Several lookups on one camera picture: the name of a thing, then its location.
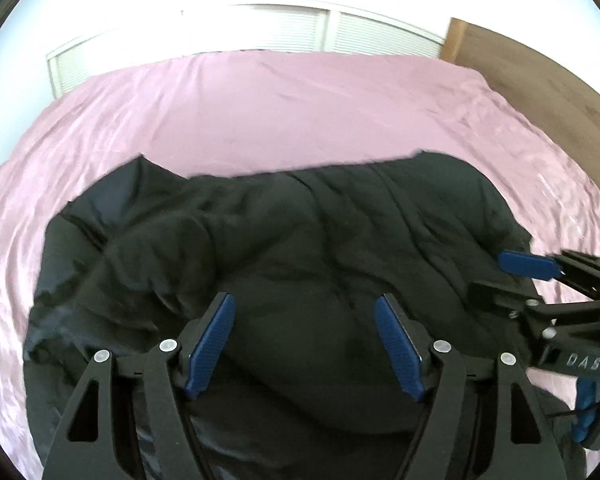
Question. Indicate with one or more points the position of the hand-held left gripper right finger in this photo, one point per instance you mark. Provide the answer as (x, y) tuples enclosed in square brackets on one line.
[(397, 345)]

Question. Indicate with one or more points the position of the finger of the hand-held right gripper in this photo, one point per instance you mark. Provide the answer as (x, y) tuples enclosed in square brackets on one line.
[(500, 296), (527, 265)]

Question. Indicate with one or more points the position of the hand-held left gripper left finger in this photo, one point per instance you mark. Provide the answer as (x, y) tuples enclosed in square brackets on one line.
[(210, 345)]

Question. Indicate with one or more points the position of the black puffer coat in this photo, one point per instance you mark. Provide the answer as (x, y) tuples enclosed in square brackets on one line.
[(300, 240)]

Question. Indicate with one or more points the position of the wooden headboard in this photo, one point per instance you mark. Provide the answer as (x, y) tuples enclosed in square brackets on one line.
[(540, 75)]

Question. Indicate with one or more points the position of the pink bed duvet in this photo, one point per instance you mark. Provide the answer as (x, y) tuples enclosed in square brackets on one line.
[(280, 115)]

